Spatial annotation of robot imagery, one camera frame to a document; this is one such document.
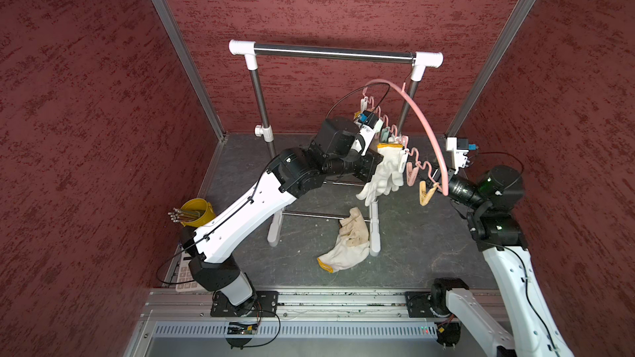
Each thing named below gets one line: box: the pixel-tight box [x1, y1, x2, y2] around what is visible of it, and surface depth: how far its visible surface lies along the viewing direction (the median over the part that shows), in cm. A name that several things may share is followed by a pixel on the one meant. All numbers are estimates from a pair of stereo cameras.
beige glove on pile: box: [338, 207, 370, 248], surface depth 88 cm
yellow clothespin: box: [419, 180, 440, 207], surface depth 53 cm
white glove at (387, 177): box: [355, 143, 405, 207], surface depth 65 cm
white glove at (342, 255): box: [316, 233, 370, 273], surface depth 85 cm
